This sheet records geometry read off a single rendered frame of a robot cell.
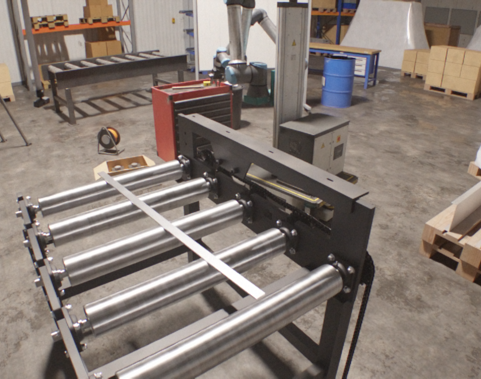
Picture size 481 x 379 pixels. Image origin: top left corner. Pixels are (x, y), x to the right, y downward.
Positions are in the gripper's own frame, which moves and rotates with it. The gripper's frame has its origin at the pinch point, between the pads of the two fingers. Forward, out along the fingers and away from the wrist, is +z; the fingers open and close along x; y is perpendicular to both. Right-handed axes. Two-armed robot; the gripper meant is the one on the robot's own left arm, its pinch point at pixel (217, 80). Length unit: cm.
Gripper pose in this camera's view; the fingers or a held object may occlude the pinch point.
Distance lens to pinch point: 359.3
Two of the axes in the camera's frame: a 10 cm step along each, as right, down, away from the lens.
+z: -1.5, 6.3, 7.6
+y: -5.8, -6.8, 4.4
